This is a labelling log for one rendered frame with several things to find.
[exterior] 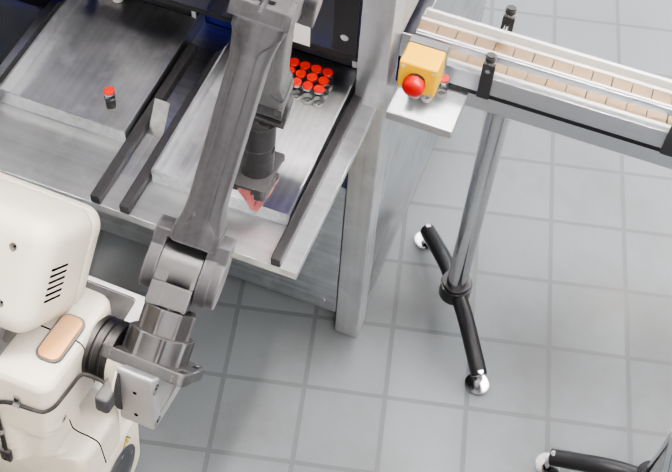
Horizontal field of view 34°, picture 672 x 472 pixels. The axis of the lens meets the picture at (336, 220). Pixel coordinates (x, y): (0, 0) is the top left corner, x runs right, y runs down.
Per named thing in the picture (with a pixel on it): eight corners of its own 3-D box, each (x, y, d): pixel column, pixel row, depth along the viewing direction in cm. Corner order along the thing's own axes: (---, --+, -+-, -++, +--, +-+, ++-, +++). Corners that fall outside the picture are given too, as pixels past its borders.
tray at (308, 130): (229, 52, 215) (228, 40, 212) (354, 91, 211) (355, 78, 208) (152, 181, 196) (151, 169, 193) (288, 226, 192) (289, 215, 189)
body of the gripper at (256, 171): (285, 162, 187) (287, 129, 182) (263, 200, 180) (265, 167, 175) (249, 151, 189) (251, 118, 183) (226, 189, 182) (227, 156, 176)
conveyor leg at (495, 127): (442, 275, 283) (488, 70, 220) (475, 287, 281) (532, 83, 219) (431, 303, 278) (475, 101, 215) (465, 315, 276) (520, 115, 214)
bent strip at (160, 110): (158, 118, 205) (155, 97, 200) (172, 123, 204) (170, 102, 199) (121, 173, 197) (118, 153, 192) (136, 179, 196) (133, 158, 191)
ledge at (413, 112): (408, 68, 217) (409, 61, 216) (471, 87, 215) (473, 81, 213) (385, 118, 210) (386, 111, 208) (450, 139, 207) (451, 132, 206)
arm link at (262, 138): (236, 122, 173) (271, 130, 173) (249, 95, 178) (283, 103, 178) (235, 154, 178) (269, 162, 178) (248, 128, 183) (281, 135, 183)
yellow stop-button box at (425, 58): (408, 61, 205) (412, 33, 199) (445, 72, 204) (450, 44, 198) (395, 89, 201) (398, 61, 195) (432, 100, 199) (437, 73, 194)
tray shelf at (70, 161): (68, -15, 227) (66, -22, 225) (389, 86, 214) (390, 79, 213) (-62, 154, 200) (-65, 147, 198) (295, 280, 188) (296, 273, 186)
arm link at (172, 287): (140, 312, 140) (180, 326, 140) (166, 236, 139) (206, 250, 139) (153, 303, 149) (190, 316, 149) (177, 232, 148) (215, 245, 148)
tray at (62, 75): (88, -15, 224) (86, -28, 221) (205, 21, 219) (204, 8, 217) (0, 101, 205) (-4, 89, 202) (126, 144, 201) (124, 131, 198)
